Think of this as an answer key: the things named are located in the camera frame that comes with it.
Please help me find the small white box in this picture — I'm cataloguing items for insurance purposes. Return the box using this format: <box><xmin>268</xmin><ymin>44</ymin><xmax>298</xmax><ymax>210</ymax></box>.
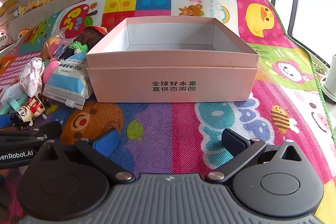
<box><xmin>0</xmin><ymin>85</ymin><xmax>27</xmax><ymax>107</ymax></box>

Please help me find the doll in clear bag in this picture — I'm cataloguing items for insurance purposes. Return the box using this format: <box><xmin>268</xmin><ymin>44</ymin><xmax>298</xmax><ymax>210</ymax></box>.
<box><xmin>41</xmin><ymin>34</ymin><xmax>69</xmax><ymax>60</ymax></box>

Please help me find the pink round ball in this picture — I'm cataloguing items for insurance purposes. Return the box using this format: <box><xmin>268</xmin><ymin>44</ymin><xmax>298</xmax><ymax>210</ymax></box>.
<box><xmin>43</xmin><ymin>60</ymin><xmax>61</xmax><ymax>83</ymax></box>

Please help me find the blue patterned packet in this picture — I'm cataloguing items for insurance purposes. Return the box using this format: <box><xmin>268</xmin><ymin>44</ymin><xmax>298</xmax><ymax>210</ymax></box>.
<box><xmin>56</xmin><ymin>41</ymin><xmax>70</xmax><ymax>62</ymax></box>

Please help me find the yellow hat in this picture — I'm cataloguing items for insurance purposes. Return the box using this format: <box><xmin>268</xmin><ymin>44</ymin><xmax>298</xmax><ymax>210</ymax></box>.
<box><xmin>0</xmin><ymin>0</ymin><xmax>19</xmax><ymax>18</ymax></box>

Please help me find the teal plastic toy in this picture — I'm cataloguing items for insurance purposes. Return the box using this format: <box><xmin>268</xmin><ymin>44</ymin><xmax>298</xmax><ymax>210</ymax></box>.
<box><xmin>0</xmin><ymin>97</ymin><xmax>28</xmax><ymax>116</ymax></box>

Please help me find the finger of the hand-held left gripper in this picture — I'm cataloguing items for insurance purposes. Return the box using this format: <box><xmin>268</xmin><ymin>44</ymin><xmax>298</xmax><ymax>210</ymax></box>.
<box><xmin>0</xmin><ymin>122</ymin><xmax>62</xmax><ymax>147</ymax></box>
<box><xmin>0</xmin><ymin>114</ymin><xmax>16</xmax><ymax>130</ymax></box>

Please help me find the blue white tissue packet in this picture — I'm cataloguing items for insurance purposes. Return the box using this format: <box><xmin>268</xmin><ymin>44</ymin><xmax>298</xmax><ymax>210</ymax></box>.
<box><xmin>42</xmin><ymin>52</ymin><xmax>94</xmax><ymax>109</ymax></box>

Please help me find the colourful cartoon play mat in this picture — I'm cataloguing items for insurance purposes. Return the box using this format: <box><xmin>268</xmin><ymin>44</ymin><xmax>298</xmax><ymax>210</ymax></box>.
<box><xmin>0</xmin><ymin>0</ymin><xmax>336</xmax><ymax>224</ymax></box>

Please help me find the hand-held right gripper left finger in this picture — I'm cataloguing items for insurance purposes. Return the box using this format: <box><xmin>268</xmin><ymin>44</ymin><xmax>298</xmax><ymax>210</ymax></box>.
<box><xmin>39</xmin><ymin>128</ymin><xmax>133</xmax><ymax>183</ymax></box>

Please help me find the green crochet piece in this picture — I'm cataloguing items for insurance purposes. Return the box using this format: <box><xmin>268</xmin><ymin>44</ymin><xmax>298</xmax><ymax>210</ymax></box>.
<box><xmin>69</xmin><ymin>41</ymin><xmax>89</xmax><ymax>56</ymax></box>

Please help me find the pink cardboard box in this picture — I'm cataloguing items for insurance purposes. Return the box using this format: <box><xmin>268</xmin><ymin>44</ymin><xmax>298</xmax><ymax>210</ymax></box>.
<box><xmin>86</xmin><ymin>17</ymin><xmax>260</xmax><ymax>103</ymax></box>

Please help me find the orange plush toy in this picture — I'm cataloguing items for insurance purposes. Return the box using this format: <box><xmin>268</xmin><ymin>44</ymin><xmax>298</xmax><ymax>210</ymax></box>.
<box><xmin>17</xmin><ymin>27</ymin><xmax>31</xmax><ymax>40</ymax></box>

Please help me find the small green potted plant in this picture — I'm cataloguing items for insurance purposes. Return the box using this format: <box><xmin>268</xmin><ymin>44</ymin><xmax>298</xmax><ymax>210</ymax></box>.
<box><xmin>312</xmin><ymin>55</ymin><xmax>329</xmax><ymax>81</ymax></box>

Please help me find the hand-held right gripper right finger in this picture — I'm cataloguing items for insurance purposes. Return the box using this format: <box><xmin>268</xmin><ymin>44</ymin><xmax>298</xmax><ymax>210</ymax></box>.
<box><xmin>206</xmin><ymin>129</ymin><xmax>305</xmax><ymax>183</ymax></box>

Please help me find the wind-up figure toy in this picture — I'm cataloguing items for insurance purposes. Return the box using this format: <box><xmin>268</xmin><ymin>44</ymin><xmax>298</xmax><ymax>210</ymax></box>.
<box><xmin>10</xmin><ymin>93</ymin><xmax>51</xmax><ymax>130</ymax></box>

